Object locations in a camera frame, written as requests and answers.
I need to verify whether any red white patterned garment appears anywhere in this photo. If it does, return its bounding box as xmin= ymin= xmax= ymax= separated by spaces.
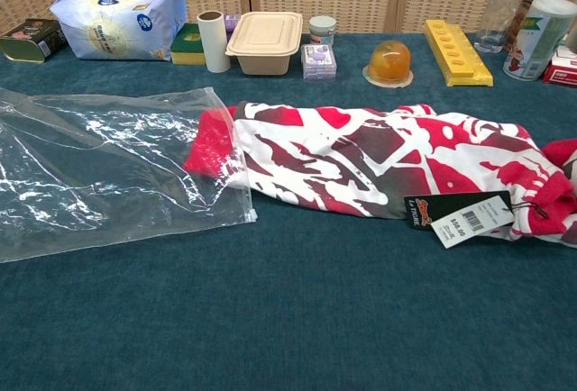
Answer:
xmin=183 ymin=101 xmax=577 ymax=249

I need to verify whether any clear plastic bag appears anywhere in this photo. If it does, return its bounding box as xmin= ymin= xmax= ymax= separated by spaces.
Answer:
xmin=0 ymin=86 xmax=259 ymax=264

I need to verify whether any clear purple floss box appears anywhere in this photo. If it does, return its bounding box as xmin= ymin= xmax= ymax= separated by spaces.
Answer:
xmin=300 ymin=43 xmax=338 ymax=81

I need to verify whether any blue carpet table cover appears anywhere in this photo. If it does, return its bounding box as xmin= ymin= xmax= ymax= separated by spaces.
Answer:
xmin=0 ymin=32 xmax=577 ymax=391

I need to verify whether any beige lidded lunch box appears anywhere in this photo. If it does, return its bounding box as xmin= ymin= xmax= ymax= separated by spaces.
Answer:
xmin=224 ymin=11 xmax=305 ymax=77

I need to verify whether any small white jar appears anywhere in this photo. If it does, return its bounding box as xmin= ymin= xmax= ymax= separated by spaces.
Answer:
xmin=308 ymin=15 xmax=338 ymax=48

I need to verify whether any white cardboard core roll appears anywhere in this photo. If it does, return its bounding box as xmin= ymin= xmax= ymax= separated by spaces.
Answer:
xmin=197 ymin=9 xmax=232 ymax=73

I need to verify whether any orange jelly cup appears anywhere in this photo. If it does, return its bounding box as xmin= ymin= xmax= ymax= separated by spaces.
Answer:
xmin=362 ymin=40 xmax=415 ymax=89

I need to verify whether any black hang tag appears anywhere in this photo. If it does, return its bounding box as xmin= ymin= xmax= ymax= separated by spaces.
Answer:
xmin=403 ymin=190 xmax=515 ymax=230

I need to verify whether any green yellow sponge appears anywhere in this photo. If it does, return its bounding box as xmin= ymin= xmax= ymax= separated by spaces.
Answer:
xmin=169 ymin=23 xmax=208 ymax=67

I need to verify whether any white price tag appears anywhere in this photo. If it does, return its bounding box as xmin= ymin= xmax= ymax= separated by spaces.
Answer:
xmin=430 ymin=208 xmax=516 ymax=250

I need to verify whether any yellow tray with round holes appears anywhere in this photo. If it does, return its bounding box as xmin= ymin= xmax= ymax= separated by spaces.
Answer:
xmin=423 ymin=19 xmax=494 ymax=88

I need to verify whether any white blue tissue pack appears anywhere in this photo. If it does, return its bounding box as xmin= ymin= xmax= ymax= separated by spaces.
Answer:
xmin=49 ymin=0 xmax=188 ymax=62

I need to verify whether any clear plastic water bottle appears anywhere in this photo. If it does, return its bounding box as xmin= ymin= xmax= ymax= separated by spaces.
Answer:
xmin=473 ymin=0 xmax=533 ymax=54

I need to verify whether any white green cylinder can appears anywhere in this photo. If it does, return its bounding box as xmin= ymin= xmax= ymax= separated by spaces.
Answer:
xmin=502 ymin=0 xmax=577 ymax=82

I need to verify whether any black green tin can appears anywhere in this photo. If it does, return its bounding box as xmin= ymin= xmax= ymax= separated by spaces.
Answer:
xmin=0 ymin=18 xmax=69 ymax=64

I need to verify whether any red white carton box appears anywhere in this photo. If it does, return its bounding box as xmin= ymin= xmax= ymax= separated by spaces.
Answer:
xmin=542 ymin=50 xmax=577 ymax=89

